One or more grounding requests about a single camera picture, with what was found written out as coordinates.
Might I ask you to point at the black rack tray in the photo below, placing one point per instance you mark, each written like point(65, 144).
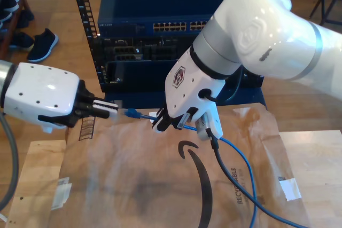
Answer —
point(139, 75)

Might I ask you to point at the dark sneaker white sole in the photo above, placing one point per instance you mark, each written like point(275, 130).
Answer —
point(21, 42)
point(42, 43)

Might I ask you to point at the black server unit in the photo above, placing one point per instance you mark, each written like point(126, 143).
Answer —
point(125, 49)

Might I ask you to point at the white barcode label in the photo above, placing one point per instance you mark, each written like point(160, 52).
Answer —
point(61, 196)

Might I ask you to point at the white plastic strip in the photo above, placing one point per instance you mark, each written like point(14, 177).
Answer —
point(2, 216)

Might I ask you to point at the white paper label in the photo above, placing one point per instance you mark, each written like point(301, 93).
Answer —
point(291, 189)

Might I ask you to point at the blue network switch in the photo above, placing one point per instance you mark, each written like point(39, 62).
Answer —
point(160, 1)

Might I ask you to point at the black perforated rack post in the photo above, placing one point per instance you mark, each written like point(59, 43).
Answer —
point(82, 3)

